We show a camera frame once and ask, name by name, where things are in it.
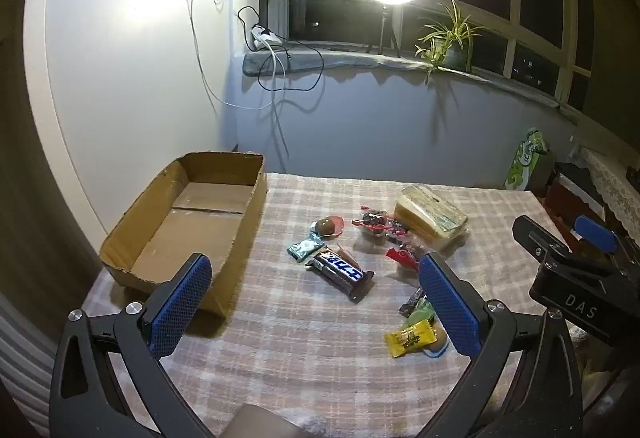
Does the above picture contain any plaid tablecloth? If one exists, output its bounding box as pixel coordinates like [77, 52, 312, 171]
[80, 172, 576, 438]

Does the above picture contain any green candy packet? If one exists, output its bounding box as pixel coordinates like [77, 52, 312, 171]
[405, 300, 437, 326]

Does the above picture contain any white power strip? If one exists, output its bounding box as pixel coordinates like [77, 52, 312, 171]
[250, 25, 283, 51]

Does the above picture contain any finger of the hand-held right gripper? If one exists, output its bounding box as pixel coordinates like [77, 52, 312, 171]
[512, 215, 571, 263]
[574, 215, 631, 259]

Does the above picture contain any brown ball candy red wrapper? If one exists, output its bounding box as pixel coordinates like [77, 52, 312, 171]
[311, 215, 346, 237]

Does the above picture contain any yellow candy packet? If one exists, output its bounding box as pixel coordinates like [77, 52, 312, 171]
[384, 320, 436, 359]

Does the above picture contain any dark wooden furniture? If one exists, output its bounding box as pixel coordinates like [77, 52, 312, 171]
[542, 160, 608, 249]

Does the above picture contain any white cable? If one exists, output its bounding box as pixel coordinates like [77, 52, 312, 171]
[187, 0, 291, 111]

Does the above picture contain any brown snack wrapper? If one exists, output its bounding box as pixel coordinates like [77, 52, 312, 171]
[330, 243, 361, 269]

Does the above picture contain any red clear dark candy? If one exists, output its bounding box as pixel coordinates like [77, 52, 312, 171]
[351, 206, 396, 239]

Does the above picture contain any grey windowsill cloth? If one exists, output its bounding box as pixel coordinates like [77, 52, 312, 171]
[241, 48, 436, 78]

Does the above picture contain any green drink carton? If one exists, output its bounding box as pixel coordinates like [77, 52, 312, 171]
[504, 128, 548, 191]

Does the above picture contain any potted spider plant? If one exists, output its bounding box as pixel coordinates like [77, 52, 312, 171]
[414, 0, 488, 78]

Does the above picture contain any dark candy packet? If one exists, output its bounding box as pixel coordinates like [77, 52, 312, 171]
[387, 220, 416, 243]

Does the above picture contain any white cabinet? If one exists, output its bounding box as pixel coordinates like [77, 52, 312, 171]
[22, 0, 236, 239]

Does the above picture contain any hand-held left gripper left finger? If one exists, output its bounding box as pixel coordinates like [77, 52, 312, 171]
[50, 253, 216, 438]

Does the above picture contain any black blue chocolate bar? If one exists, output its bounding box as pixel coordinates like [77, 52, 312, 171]
[306, 248, 376, 305]

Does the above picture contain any small dark candy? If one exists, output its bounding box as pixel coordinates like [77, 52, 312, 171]
[398, 288, 426, 316]

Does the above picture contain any black cable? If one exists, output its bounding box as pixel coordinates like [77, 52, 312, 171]
[236, 6, 326, 93]

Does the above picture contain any clear pack of wafers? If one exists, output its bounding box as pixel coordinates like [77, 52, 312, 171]
[393, 185, 471, 251]

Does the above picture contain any black tripod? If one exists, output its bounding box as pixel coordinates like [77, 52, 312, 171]
[367, 5, 401, 58]

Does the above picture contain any cardboard box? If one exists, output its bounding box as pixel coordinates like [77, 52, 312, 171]
[99, 151, 269, 321]

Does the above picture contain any teal candy packet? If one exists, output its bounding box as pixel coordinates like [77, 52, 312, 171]
[287, 235, 326, 263]

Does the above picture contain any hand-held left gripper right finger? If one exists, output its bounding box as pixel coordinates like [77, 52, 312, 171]
[417, 252, 586, 438]

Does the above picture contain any lace cloth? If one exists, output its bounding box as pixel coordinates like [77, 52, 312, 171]
[580, 148, 640, 239]

